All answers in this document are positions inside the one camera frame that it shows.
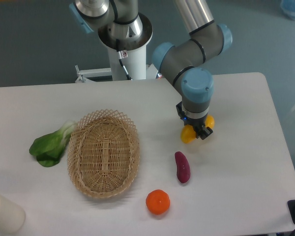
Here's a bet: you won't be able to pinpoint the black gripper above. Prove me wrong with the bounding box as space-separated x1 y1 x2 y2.
176 102 213 140

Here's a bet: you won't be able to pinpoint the yellow mango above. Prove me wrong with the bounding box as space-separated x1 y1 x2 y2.
180 115 215 144

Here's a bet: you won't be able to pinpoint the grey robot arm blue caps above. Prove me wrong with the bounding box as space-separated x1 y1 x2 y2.
69 0 233 139

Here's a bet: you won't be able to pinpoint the purple sweet potato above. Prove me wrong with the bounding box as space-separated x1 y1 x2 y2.
175 151 191 184

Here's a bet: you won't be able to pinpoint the orange tangerine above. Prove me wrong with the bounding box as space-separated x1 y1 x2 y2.
146 189 171 215

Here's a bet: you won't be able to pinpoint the woven wicker basket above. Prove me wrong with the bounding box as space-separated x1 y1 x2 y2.
67 109 140 199

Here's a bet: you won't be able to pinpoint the green bok choy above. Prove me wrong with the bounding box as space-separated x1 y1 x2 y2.
29 120 77 167

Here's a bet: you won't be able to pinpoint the blue plastic bag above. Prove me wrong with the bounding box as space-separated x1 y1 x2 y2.
280 0 295 20

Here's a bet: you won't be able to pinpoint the cream cylindrical bottle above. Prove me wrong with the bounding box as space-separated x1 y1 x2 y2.
0 194 26 234

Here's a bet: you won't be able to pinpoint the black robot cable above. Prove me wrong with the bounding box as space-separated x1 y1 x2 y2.
115 38 133 81

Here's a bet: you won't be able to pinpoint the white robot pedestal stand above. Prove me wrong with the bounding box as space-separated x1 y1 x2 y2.
75 13 161 83

